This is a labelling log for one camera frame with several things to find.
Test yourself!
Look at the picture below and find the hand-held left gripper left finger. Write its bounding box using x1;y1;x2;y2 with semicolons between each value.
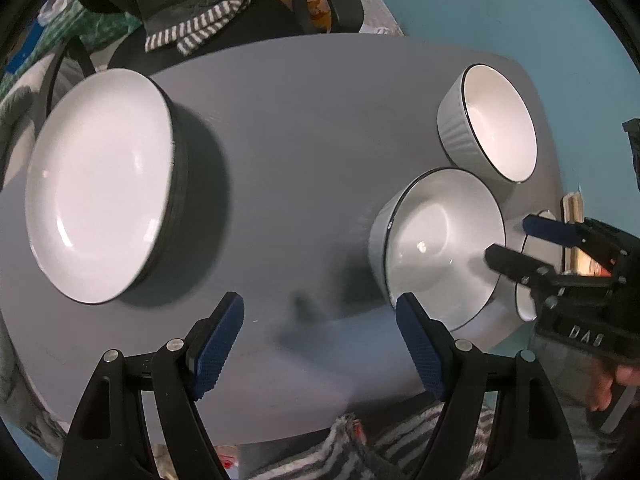
57;291;246;480

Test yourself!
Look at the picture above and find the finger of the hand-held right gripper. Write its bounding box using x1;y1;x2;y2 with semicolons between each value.
485;244;566;306
522;214;626;268

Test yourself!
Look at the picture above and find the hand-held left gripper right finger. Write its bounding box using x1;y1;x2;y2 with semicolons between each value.
395;292;581;480

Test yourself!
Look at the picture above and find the white ribbed bowl black rim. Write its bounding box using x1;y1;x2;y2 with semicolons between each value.
436;63;538;184
514;210;556;322
368;167;507;332

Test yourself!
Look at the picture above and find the person's right hand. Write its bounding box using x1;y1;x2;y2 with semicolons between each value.
587;357;640;409

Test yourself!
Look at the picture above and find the silver plastic sheet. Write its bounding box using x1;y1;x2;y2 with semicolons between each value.
529;332;621;480

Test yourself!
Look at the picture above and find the zebra striped cloth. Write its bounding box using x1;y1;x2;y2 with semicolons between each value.
245;405;501;480

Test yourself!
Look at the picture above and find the white crumpled cloth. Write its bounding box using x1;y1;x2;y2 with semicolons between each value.
360;22;402;37

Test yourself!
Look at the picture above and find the orange bag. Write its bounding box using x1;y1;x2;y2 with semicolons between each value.
272;0;333;33

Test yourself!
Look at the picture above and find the black office chair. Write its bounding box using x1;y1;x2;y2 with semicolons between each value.
47;0;363;111

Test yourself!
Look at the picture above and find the grey fleece garment striped hem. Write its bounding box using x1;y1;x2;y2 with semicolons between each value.
122;0;253;58

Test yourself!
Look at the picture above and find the wooden frame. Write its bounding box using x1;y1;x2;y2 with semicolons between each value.
560;190;611;281

